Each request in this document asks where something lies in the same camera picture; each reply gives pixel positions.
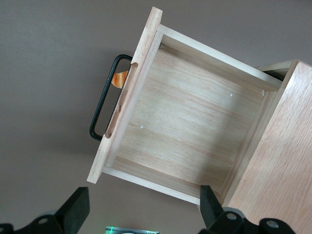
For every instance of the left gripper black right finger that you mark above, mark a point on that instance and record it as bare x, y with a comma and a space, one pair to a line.
212, 209

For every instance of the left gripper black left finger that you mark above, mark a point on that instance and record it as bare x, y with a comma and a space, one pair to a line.
73, 209

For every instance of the wooden drawer cabinet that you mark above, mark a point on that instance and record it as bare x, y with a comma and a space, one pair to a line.
275, 158

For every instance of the toy bread roll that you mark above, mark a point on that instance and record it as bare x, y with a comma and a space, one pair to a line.
119, 80

